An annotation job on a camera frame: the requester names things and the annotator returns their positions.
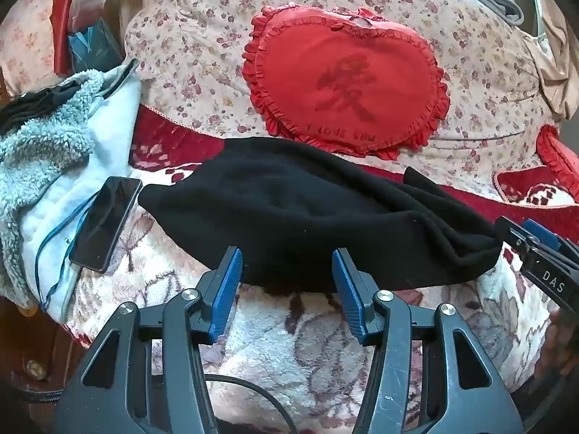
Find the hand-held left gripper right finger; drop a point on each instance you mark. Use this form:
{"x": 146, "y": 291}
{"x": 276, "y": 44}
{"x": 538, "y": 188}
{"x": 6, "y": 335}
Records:
{"x": 350, "y": 294}

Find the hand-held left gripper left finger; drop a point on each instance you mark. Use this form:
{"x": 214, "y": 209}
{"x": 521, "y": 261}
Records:
{"x": 225, "y": 294}

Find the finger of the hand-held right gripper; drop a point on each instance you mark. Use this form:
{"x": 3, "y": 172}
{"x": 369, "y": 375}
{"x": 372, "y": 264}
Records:
{"x": 509, "y": 231}
{"x": 547, "y": 239}

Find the black pants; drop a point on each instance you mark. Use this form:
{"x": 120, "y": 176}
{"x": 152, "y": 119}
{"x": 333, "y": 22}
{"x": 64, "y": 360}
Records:
{"x": 307, "y": 208}

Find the red and white plush blanket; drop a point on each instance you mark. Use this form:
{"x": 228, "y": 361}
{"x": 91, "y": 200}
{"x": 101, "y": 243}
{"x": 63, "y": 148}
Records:
{"x": 280, "y": 339}

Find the black smartphone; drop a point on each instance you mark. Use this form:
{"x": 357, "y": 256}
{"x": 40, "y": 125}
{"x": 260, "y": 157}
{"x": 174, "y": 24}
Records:
{"x": 105, "y": 224}

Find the beige cloth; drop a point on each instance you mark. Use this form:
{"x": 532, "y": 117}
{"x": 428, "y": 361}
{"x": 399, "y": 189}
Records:
{"x": 554, "y": 58}

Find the brown wooden cabinet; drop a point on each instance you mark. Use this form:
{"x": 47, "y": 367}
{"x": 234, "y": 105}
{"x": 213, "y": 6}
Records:
{"x": 31, "y": 357}

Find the red heart-shaped ruffled pillow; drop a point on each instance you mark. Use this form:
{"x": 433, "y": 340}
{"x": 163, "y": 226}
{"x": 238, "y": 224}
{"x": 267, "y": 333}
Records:
{"x": 348, "y": 81}

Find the light blue fleece jacket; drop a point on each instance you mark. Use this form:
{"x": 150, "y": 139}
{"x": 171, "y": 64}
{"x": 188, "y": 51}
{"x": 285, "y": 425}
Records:
{"x": 54, "y": 153}

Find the floral quilt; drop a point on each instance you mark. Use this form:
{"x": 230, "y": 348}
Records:
{"x": 203, "y": 40}

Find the black cloth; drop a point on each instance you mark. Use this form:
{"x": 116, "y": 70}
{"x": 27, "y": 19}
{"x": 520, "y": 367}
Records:
{"x": 31, "y": 104}

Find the teal plastic bag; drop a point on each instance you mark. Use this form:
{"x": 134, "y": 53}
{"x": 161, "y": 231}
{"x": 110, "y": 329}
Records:
{"x": 92, "y": 45}

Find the red hanging cloth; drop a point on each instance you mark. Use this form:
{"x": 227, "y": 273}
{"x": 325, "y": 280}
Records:
{"x": 61, "y": 13}

